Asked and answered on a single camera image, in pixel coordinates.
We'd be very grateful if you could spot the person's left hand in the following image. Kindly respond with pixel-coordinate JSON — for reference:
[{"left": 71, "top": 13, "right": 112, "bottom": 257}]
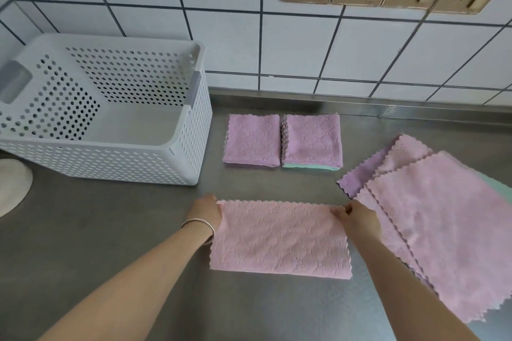
[{"left": 184, "top": 193, "right": 224, "bottom": 233}]

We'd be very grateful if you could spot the person's right hand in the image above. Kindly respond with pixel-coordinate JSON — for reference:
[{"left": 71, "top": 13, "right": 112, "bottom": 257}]
[{"left": 330, "top": 199, "right": 384, "bottom": 242}]

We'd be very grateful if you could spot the pink textured cloth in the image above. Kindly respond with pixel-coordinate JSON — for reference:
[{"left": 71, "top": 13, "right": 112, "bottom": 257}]
[{"left": 209, "top": 199, "right": 354, "bottom": 281}]

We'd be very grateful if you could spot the person's right forearm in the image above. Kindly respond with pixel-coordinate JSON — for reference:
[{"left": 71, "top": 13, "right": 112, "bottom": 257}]
[{"left": 357, "top": 233, "right": 477, "bottom": 341}]

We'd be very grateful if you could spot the person's left forearm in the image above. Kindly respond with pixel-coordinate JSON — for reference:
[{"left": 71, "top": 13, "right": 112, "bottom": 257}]
[{"left": 39, "top": 222, "right": 213, "bottom": 341}]

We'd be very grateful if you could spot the silver bangle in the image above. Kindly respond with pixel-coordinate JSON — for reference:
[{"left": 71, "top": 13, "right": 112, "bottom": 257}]
[{"left": 180, "top": 218, "right": 216, "bottom": 246}]

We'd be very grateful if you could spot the flat purple cloth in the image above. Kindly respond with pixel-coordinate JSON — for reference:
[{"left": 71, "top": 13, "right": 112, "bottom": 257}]
[{"left": 337, "top": 144, "right": 397, "bottom": 199}]

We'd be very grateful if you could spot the folded green cloth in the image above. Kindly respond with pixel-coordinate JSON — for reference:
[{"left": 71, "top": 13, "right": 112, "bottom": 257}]
[{"left": 282, "top": 162, "right": 344, "bottom": 172}]

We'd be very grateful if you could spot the flat pink cloth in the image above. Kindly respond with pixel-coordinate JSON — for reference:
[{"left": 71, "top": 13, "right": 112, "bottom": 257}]
[
  {"left": 375, "top": 134, "right": 434, "bottom": 177},
  {"left": 366, "top": 150, "right": 512, "bottom": 324},
  {"left": 354, "top": 188, "right": 438, "bottom": 291}
]

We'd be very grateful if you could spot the folded purple cloth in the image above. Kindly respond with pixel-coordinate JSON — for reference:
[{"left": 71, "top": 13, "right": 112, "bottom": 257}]
[
  {"left": 281, "top": 114, "right": 344, "bottom": 168},
  {"left": 222, "top": 114, "right": 281, "bottom": 170}
]

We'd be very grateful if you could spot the white perforated plastic basket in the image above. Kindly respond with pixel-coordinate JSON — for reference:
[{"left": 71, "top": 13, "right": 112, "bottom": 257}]
[{"left": 0, "top": 33, "right": 213, "bottom": 186}]

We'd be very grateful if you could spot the flat green cloth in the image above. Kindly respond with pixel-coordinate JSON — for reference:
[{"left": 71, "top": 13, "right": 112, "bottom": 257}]
[{"left": 475, "top": 170, "right": 512, "bottom": 205}]

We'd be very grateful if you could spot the white round object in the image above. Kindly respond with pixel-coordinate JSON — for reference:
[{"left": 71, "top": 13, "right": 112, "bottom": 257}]
[{"left": 0, "top": 159, "right": 34, "bottom": 218}]

